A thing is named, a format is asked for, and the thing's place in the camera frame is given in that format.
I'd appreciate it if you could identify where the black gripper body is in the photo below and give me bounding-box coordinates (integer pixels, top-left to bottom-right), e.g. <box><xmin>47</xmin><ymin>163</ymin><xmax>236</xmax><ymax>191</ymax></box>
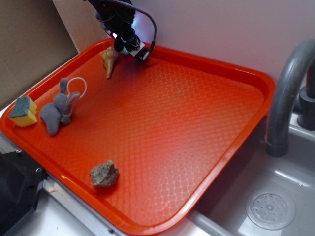
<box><xmin>89</xmin><ymin>0</ymin><xmax>138</xmax><ymax>52</ymax></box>

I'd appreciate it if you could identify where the orange spiral seashell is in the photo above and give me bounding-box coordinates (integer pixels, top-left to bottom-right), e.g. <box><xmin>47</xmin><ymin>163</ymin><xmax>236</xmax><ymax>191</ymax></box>
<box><xmin>102</xmin><ymin>46</ymin><xmax>118</xmax><ymax>79</ymax></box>

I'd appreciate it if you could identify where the brown cardboard panel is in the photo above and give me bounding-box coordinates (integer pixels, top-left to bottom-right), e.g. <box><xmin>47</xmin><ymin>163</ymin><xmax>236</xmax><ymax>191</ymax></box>
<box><xmin>0</xmin><ymin>0</ymin><xmax>106</xmax><ymax>108</ymax></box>

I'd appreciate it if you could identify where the grey plush bunny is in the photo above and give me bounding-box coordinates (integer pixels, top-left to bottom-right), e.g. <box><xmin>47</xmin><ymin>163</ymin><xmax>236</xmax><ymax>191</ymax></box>
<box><xmin>39</xmin><ymin>78</ymin><xmax>81</xmax><ymax>136</ymax></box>

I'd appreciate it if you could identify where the red plastic tray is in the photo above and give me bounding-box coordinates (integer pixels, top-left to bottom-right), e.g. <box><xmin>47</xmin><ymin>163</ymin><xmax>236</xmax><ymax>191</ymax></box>
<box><xmin>0</xmin><ymin>39</ymin><xmax>275</xmax><ymax>236</ymax></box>

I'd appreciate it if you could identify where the yellow sponge with green top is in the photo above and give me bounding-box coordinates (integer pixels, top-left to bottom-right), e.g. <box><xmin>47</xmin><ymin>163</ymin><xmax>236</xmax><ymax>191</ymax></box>
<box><xmin>8</xmin><ymin>96</ymin><xmax>37</xmax><ymax>127</ymax></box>

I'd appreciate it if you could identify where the brown rough rock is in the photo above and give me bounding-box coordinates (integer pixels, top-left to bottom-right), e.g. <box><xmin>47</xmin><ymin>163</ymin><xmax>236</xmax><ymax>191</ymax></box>
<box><xmin>90</xmin><ymin>160</ymin><xmax>119</xmax><ymax>187</ymax></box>

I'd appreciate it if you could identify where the grey sink faucet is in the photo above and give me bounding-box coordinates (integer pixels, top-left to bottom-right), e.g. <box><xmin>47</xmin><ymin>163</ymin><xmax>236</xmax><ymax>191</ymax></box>
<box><xmin>265</xmin><ymin>39</ymin><xmax>315</xmax><ymax>157</ymax></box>

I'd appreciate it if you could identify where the grey sink basin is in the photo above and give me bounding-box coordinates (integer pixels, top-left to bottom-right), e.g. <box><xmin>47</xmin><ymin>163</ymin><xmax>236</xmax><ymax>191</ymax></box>
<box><xmin>189</xmin><ymin>122</ymin><xmax>315</xmax><ymax>236</ymax></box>

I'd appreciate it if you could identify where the round sink drain strainer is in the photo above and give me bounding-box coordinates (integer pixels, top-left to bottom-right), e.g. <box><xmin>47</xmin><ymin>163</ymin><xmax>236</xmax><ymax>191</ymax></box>
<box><xmin>246</xmin><ymin>188</ymin><xmax>296</xmax><ymax>231</ymax></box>

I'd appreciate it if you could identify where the wrist camera with circuit board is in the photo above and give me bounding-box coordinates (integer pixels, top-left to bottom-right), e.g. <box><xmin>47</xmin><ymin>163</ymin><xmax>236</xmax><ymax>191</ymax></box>
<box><xmin>125</xmin><ymin>39</ymin><xmax>150</xmax><ymax>62</ymax></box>

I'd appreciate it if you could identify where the grey braided cable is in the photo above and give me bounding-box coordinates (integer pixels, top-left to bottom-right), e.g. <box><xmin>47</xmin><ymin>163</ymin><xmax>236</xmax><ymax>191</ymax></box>
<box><xmin>108</xmin><ymin>0</ymin><xmax>158</xmax><ymax>54</ymax></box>

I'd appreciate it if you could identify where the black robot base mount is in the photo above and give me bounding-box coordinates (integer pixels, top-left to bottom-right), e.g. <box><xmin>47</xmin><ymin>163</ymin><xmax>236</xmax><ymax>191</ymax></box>
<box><xmin>0</xmin><ymin>151</ymin><xmax>46</xmax><ymax>236</ymax></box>

